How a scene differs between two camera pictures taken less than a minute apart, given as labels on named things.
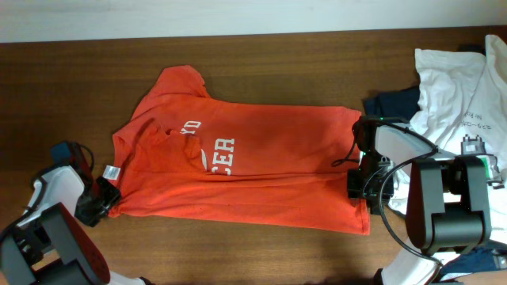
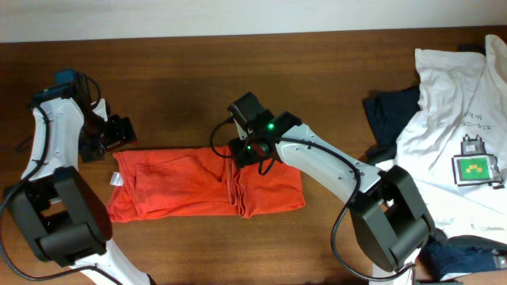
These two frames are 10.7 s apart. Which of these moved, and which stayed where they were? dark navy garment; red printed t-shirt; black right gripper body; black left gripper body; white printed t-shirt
Moved: red printed t-shirt; black right gripper body; black left gripper body
Stayed: white printed t-shirt; dark navy garment
